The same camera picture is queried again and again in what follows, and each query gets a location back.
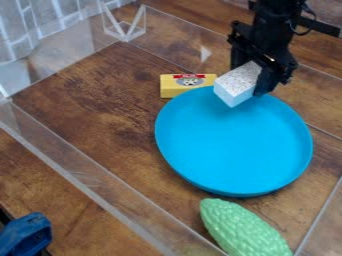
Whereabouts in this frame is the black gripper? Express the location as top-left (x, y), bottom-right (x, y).
top-left (227, 6), bottom-right (299, 96)

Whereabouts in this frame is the white speckled foam block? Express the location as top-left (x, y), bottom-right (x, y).
top-left (213, 61), bottom-right (261, 108)

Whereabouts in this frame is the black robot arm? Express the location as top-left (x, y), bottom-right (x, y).
top-left (227, 0), bottom-right (306, 96)

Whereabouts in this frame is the blue round tray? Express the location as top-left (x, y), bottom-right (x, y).
top-left (155, 87), bottom-right (314, 197)

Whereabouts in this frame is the yellow rectangular box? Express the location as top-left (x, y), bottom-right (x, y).
top-left (160, 73), bottom-right (216, 98)

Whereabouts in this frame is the green bitter gourd toy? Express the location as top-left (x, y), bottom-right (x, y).
top-left (200, 198), bottom-right (292, 256)

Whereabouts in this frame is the white grid curtain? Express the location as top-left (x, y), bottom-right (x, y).
top-left (0, 0), bottom-right (135, 64)

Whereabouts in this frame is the black cable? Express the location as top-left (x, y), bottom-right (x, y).
top-left (287, 3), bottom-right (318, 37)

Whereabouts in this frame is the clear acrylic enclosure wall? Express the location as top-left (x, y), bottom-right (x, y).
top-left (0, 0), bottom-right (342, 256)

